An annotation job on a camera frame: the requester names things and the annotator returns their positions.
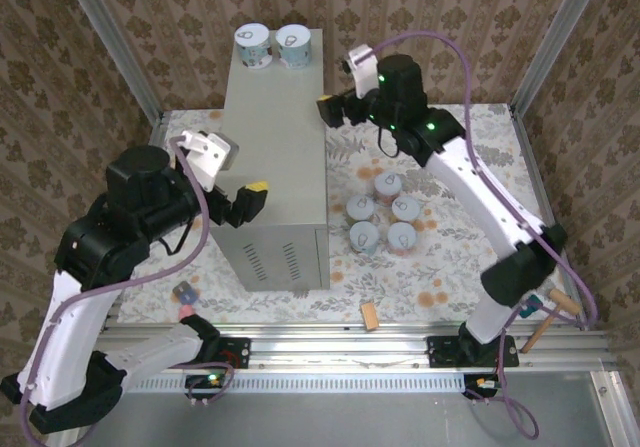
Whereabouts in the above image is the light blue coconut can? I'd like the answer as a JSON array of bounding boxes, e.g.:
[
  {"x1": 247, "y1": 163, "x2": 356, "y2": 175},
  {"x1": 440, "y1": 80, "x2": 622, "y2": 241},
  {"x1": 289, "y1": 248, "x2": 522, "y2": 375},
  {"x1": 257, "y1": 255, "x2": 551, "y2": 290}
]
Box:
[
  {"x1": 274, "y1": 23, "x2": 314, "y2": 70},
  {"x1": 348, "y1": 220, "x2": 381, "y2": 256},
  {"x1": 234, "y1": 22, "x2": 274, "y2": 71}
]

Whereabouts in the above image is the pink label can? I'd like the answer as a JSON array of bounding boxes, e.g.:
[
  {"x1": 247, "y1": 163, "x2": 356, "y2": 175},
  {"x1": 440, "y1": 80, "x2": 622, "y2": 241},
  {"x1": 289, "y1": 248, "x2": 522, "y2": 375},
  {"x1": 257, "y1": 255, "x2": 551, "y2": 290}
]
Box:
[
  {"x1": 373, "y1": 170, "x2": 403, "y2": 207},
  {"x1": 386, "y1": 221, "x2": 419, "y2": 258}
]

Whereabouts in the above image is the green grape label can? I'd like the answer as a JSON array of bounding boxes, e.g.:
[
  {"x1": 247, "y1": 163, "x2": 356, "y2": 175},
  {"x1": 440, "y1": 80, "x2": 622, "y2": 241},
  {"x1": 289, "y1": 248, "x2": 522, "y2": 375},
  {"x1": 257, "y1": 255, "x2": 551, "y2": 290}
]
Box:
[{"x1": 345, "y1": 194, "x2": 377, "y2": 226}]

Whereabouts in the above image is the yellow pineapple label can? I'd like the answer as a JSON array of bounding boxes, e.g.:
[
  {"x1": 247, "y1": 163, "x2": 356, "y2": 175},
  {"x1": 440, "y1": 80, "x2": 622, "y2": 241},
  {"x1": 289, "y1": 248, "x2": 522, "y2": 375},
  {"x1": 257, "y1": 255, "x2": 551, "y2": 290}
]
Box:
[{"x1": 389, "y1": 195, "x2": 421, "y2": 224}]

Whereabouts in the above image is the grey metal cabinet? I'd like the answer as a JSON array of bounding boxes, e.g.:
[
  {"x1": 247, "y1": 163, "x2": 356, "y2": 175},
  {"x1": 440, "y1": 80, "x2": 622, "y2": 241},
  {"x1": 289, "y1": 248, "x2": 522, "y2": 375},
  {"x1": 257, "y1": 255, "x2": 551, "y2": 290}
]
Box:
[{"x1": 208, "y1": 27, "x2": 332, "y2": 292}]

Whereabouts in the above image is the small blue-red toy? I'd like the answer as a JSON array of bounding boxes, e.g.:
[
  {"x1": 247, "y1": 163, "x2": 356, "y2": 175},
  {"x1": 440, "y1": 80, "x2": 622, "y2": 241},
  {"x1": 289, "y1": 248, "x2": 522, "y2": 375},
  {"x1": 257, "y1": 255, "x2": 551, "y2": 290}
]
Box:
[{"x1": 172, "y1": 281, "x2": 200, "y2": 304}]

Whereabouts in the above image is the small wooden block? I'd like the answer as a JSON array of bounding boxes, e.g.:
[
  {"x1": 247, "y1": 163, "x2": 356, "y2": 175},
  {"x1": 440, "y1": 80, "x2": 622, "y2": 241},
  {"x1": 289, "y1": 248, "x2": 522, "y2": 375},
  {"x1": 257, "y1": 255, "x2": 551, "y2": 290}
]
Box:
[{"x1": 359, "y1": 302, "x2": 380, "y2": 332}]

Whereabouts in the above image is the small black controller board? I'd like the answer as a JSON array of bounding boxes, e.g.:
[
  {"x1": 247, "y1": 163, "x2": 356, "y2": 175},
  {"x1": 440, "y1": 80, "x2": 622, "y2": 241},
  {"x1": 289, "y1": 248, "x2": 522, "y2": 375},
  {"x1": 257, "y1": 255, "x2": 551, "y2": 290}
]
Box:
[
  {"x1": 185, "y1": 372, "x2": 226, "y2": 401},
  {"x1": 462, "y1": 372, "x2": 501, "y2": 401}
]

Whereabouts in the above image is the floral tablecloth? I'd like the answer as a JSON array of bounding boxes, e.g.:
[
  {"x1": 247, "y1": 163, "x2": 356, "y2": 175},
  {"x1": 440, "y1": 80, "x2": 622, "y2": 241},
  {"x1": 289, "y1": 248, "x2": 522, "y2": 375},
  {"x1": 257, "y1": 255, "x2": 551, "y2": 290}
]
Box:
[{"x1": 117, "y1": 102, "x2": 591, "y2": 324}]

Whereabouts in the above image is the grey lower shelf panel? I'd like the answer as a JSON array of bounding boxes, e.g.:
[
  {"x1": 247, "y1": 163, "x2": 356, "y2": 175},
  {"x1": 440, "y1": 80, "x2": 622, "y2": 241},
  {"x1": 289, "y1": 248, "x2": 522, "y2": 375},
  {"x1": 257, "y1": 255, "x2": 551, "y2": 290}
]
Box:
[{"x1": 64, "y1": 371, "x2": 631, "y2": 447}]

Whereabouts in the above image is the wooden mallet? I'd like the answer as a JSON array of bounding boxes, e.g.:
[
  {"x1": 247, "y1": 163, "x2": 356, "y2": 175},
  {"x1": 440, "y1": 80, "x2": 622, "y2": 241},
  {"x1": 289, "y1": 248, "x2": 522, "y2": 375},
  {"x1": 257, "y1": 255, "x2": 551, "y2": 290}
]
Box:
[{"x1": 519, "y1": 288, "x2": 584, "y2": 355}]

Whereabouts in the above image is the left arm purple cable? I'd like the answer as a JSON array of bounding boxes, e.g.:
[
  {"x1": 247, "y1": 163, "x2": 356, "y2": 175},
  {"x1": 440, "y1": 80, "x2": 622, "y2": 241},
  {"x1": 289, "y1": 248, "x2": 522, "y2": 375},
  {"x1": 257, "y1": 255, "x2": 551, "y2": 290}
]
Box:
[{"x1": 18, "y1": 135, "x2": 235, "y2": 443}]

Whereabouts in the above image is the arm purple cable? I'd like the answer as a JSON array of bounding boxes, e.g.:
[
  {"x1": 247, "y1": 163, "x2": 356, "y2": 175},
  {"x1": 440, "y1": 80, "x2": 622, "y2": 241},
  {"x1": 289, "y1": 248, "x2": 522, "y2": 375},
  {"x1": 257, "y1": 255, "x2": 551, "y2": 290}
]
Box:
[
  {"x1": 18, "y1": 135, "x2": 235, "y2": 443},
  {"x1": 369, "y1": 30, "x2": 599, "y2": 441}
]

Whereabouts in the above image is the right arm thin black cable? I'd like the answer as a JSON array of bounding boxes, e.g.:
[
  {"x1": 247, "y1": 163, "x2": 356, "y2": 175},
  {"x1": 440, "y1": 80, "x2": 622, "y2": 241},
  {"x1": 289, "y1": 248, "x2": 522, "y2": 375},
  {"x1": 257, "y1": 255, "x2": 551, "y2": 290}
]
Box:
[{"x1": 376, "y1": 125, "x2": 402, "y2": 159}]

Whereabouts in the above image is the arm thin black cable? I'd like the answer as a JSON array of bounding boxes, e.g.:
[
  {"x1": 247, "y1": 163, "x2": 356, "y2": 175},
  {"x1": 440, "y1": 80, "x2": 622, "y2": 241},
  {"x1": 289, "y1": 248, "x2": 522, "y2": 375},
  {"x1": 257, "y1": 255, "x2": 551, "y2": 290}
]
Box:
[
  {"x1": 376, "y1": 125, "x2": 402, "y2": 159},
  {"x1": 159, "y1": 216, "x2": 195, "y2": 257}
]

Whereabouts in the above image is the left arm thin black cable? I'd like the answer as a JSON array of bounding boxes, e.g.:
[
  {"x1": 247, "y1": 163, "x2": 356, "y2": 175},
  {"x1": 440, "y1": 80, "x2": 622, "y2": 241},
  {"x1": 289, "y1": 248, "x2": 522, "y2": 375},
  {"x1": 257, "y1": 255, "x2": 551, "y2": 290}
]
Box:
[{"x1": 159, "y1": 216, "x2": 195, "y2": 257}]

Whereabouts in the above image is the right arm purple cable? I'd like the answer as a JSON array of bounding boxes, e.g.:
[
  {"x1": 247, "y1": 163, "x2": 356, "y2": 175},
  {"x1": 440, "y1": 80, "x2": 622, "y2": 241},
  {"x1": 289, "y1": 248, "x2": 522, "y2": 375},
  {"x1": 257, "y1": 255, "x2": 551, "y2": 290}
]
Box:
[{"x1": 369, "y1": 30, "x2": 599, "y2": 441}]

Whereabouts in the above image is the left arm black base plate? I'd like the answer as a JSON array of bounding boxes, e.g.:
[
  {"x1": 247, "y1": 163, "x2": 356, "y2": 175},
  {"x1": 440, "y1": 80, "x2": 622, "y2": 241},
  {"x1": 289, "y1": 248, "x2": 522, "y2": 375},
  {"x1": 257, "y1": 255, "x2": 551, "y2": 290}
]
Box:
[{"x1": 162, "y1": 335, "x2": 252, "y2": 371}]

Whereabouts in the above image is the aluminium frame post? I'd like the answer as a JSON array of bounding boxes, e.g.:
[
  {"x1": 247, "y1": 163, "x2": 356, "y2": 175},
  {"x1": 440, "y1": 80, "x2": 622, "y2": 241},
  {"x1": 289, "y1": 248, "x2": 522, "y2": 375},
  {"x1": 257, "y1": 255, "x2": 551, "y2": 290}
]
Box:
[
  {"x1": 510, "y1": 0, "x2": 610, "y2": 118},
  {"x1": 57, "y1": 0, "x2": 165, "y2": 121}
]

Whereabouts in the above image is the aluminium mounting rail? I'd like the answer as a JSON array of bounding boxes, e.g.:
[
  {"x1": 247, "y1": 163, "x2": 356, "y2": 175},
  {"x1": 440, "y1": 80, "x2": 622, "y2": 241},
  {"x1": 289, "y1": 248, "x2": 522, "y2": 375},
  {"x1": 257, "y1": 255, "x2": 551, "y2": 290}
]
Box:
[{"x1": 74, "y1": 322, "x2": 616, "y2": 373}]

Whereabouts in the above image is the white slotted cable duct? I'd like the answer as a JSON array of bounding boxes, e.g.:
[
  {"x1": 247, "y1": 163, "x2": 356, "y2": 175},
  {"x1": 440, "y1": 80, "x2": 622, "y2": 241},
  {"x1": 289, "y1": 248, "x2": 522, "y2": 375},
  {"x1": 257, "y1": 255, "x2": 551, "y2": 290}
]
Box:
[{"x1": 89, "y1": 372, "x2": 469, "y2": 394}]

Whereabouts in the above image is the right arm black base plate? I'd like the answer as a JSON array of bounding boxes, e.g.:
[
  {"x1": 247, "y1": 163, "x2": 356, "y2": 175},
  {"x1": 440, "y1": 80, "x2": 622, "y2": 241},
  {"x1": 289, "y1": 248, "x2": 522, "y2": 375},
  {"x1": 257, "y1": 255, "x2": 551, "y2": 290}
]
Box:
[{"x1": 427, "y1": 335, "x2": 520, "y2": 369}]

